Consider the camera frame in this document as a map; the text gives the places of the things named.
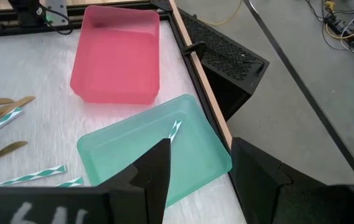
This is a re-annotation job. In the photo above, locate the teal plastic bin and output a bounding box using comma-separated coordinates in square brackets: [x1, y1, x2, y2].
[76, 94, 233, 208]

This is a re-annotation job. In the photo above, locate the black table clamp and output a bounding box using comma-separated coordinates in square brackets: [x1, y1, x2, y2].
[181, 41, 207, 57]

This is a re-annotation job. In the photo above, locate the floor cable bundle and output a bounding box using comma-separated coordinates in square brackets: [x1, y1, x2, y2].
[304, 0, 354, 57]

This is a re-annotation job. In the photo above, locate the black arm base cable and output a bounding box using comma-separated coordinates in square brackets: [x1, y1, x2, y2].
[38, 4, 74, 35]

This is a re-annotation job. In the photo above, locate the pink plastic bin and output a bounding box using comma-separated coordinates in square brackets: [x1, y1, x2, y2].
[70, 5, 161, 105]

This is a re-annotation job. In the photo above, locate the black perforated computer tower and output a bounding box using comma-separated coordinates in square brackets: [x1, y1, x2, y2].
[179, 8, 270, 121]

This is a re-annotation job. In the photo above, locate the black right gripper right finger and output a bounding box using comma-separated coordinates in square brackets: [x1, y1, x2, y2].
[230, 136, 354, 224]

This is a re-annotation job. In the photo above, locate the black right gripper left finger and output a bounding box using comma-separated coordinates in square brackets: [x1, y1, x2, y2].
[0, 138, 172, 224]

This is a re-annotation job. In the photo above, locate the yellow floor cable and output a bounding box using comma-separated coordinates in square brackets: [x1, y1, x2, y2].
[197, 0, 243, 27]

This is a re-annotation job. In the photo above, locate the green striped straw bottom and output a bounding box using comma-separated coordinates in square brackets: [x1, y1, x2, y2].
[0, 164, 67, 187]

